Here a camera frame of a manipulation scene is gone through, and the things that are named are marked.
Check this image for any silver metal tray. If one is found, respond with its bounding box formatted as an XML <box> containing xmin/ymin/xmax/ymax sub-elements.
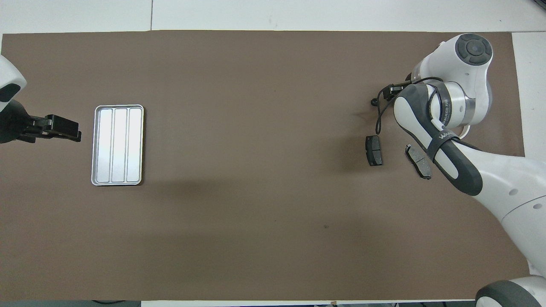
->
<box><xmin>91</xmin><ymin>104</ymin><xmax>145</xmax><ymax>186</ymax></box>

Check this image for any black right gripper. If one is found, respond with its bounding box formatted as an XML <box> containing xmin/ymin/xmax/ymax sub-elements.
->
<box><xmin>383</xmin><ymin>73</ymin><xmax>415</xmax><ymax>101</ymax></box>

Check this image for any rectangular grey brake pad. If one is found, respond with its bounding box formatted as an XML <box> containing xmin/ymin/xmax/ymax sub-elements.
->
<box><xmin>365</xmin><ymin>135</ymin><xmax>383</xmax><ymax>166</ymax></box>

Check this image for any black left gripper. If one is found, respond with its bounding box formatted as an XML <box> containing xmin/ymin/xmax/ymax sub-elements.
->
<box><xmin>0</xmin><ymin>100</ymin><xmax>81</xmax><ymax>143</ymax></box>

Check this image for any brown table mat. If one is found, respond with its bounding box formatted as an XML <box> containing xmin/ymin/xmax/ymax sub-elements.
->
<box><xmin>0</xmin><ymin>30</ymin><xmax>542</xmax><ymax>301</ymax></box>

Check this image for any curved grey brake pad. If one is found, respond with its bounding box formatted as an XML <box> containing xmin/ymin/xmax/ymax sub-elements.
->
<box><xmin>405</xmin><ymin>144</ymin><xmax>432</xmax><ymax>180</ymax></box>

